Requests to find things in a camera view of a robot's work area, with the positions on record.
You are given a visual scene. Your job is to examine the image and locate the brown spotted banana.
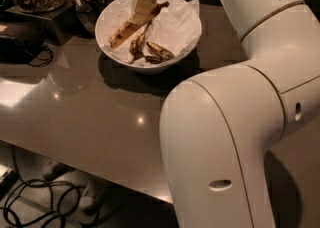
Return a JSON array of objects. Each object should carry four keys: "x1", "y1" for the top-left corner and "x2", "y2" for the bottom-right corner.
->
[{"x1": 108, "y1": 2, "x2": 169, "y2": 49}]

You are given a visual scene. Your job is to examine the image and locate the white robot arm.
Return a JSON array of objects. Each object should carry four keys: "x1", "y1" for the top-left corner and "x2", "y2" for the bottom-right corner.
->
[{"x1": 160, "y1": 0, "x2": 320, "y2": 228}]

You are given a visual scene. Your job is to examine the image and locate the white bowl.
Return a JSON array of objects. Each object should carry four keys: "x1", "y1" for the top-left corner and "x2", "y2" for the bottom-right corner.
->
[{"x1": 94, "y1": 0, "x2": 203, "y2": 75}]

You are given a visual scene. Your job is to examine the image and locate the banana peel piece with stem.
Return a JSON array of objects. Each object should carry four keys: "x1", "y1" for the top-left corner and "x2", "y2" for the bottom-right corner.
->
[{"x1": 129, "y1": 22, "x2": 151, "y2": 64}]

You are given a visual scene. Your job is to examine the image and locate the dark banana peel scraps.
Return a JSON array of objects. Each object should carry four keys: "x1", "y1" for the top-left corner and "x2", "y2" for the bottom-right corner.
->
[{"x1": 145, "y1": 42, "x2": 175, "y2": 64}]

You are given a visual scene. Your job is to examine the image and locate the dark stand under jar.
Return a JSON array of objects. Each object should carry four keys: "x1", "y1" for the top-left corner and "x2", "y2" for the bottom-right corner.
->
[{"x1": 5, "y1": 1, "x2": 76, "y2": 45}]

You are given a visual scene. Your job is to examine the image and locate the black device on table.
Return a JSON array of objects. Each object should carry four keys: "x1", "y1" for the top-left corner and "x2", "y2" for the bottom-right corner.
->
[{"x1": 0, "y1": 22, "x2": 44, "y2": 64}]

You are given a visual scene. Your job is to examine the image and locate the left light shoe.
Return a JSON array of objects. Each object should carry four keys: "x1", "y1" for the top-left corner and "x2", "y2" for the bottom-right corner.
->
[{"x1": 42, "y1": 161, "x2": 72, "y2": 182}]

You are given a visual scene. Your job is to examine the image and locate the light shoe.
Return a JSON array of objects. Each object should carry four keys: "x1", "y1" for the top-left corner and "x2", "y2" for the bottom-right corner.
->
[
  {"x1": 78, "y1": 179, "x2": 107, "y2": 212},
  {"x1": 42, "y1": 161, "x2": 72, "y2": 182}
]

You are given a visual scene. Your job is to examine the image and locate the right light shoe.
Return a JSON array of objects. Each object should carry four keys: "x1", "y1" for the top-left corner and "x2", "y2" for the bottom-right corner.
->
[{"x1": 78, "y1": 179, "x2": 107, "y2": 212}]

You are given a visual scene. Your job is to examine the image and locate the black scoop with handle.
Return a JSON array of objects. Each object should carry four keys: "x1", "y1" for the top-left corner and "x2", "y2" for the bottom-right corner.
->
[{"x1": 74, "y1": 0, "x2": 96, "y2": 37}]

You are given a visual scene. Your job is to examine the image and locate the black cable on table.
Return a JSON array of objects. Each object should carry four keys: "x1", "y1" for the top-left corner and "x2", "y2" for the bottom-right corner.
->
[{"x1": 28, "y1": 45, "x2": 55, "y2": 68}]

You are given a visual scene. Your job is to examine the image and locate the black cable on floor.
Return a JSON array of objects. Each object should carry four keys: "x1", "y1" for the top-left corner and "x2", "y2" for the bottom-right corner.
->
[{"x1": 0, "y1": 145, "x2": 129, "y2": 228}]

